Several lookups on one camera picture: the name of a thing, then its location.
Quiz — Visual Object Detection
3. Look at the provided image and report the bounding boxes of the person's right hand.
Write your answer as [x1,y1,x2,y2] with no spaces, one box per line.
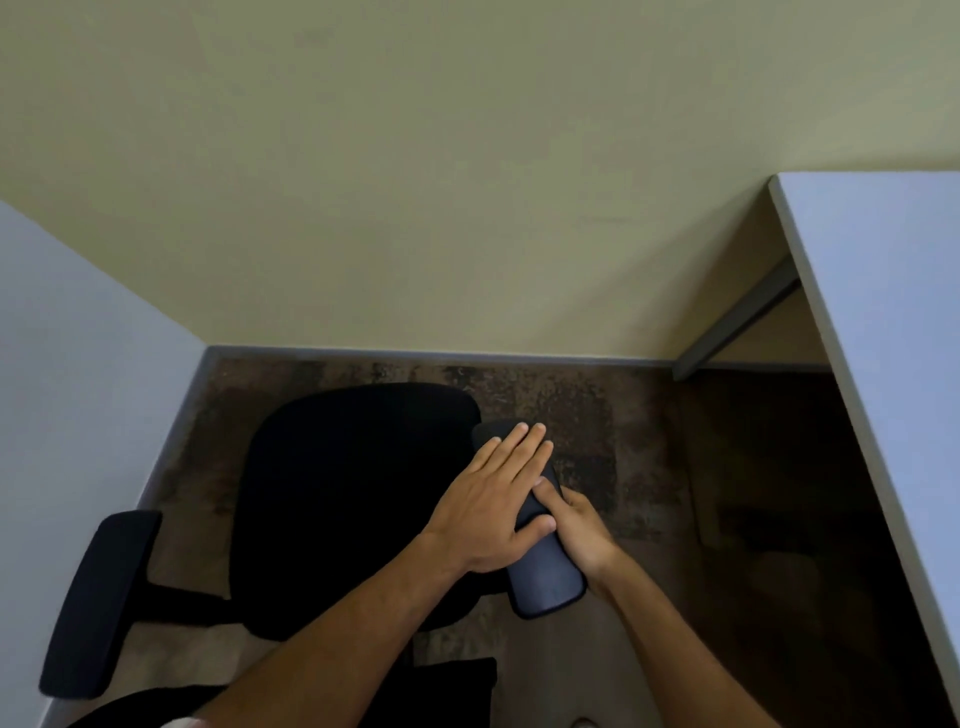
[530,477,624,599]

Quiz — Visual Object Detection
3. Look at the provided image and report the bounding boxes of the person's left hand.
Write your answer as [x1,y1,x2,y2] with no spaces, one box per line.
[420,422,560,576]

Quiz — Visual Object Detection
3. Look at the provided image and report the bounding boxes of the black chair armrest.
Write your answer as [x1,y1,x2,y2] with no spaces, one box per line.
[471,420,588,622]
[39,510,250,703]

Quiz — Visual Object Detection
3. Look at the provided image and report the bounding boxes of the person's left forearm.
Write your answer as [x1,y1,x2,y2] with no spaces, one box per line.
[193,531,472,728]

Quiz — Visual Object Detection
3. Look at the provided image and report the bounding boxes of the person's right forearm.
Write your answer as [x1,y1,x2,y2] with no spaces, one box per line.
[586,551,783,728]

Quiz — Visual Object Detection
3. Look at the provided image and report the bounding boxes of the black office chair seat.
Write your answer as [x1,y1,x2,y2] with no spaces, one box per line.
[228,382,513,644]

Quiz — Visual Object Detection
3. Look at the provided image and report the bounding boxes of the grey desk frame beam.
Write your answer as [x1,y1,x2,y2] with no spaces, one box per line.
[672,255,803,383]

